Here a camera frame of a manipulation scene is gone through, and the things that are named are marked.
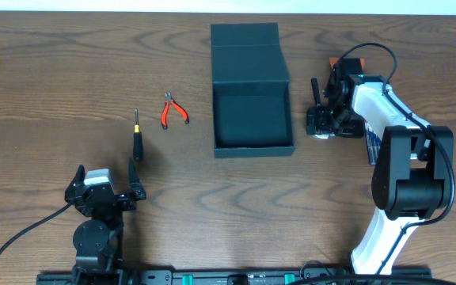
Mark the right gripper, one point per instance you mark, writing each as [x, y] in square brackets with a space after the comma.
[316, 120]

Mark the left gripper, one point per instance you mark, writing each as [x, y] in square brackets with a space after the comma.
[123, 198]

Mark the black yellow screwdriver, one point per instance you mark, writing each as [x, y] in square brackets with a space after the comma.
[137, 140]

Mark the blue drill bit case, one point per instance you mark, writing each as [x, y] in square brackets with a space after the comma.
[373, 143]

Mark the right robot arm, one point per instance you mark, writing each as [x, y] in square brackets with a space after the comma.
[413, 174]

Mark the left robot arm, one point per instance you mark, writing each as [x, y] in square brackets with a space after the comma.
[99, 241]

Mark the black open gift box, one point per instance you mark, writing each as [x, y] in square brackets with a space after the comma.
[250, 87]

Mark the orange scraper wooden handle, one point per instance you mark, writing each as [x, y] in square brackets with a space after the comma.
[334, 60]

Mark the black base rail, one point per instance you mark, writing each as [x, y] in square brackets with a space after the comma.
[167, 277]

